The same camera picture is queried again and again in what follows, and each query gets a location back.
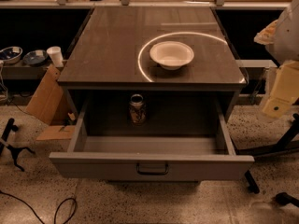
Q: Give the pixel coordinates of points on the black caster foot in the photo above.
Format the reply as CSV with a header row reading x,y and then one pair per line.
x,y
283,198

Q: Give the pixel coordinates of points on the orange soda can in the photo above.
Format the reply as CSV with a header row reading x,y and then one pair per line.
x,y
137,109

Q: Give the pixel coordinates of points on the white paper cup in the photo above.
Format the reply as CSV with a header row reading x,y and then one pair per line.
x,y
56,56

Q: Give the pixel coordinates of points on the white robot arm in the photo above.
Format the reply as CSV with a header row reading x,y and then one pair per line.
x,y
281,37

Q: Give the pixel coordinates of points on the white and blue bowl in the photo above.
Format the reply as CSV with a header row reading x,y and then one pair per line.
x,y
10,55

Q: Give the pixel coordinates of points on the black drawer handle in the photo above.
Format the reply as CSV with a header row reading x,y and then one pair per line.
x,y
152,169

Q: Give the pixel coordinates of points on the flat cardboard piece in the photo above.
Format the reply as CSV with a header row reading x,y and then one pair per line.
x,y
58,132

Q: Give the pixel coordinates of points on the low grey side shelf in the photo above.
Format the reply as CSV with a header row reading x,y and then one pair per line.
x,y
21,71

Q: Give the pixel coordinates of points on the blue bowl on shelf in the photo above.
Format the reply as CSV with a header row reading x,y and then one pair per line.
x,y
35,58

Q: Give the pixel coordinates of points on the open grey top drawer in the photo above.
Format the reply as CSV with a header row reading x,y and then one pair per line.
x,y
191,137

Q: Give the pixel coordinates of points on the white paper bowl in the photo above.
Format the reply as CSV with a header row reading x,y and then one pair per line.
x,y
171,55

